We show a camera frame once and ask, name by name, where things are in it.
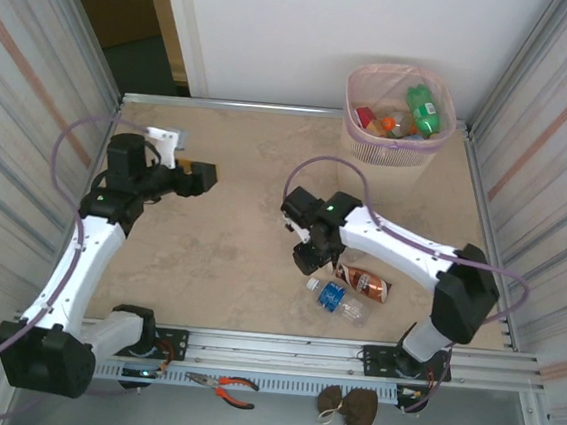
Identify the red label bottle white cap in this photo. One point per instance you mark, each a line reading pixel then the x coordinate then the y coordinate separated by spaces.
pixel 365 116

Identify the clear bottle orange cap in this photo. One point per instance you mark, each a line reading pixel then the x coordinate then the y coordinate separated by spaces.
pixel 387 124

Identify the green bottle yellow cap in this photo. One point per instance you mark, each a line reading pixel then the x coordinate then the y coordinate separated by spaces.
pixel 423 113

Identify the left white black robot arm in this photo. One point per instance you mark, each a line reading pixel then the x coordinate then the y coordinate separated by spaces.
pixel 88 254

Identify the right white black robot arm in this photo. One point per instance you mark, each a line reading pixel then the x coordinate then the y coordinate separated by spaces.
pixel 401 244

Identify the mesh bin with pink liner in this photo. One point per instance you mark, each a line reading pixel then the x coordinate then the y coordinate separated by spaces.
pixel 370 150

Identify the clear bottle blue label white cap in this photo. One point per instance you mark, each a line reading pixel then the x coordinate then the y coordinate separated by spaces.
pixel 332 295

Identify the brown shiny bottle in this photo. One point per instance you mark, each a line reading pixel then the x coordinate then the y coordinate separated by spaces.
pixel 365 280

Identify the black base electronics box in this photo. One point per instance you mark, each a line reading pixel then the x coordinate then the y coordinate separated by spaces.
pixel 409 393
pixel 140 373

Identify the long aluminium mounting rail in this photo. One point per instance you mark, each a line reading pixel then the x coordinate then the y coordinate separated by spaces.
pixel 275 347

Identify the aluminium table edge rail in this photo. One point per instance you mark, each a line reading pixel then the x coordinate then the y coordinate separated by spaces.
pixel 510 340
pixel 273 107

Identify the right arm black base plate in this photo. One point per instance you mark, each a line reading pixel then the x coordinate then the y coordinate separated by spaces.
pixel 375 357

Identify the white door frame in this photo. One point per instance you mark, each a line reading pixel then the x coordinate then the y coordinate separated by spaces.
pixel 180 37

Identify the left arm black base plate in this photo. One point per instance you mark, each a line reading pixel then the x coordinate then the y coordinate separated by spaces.
pixel 175 343

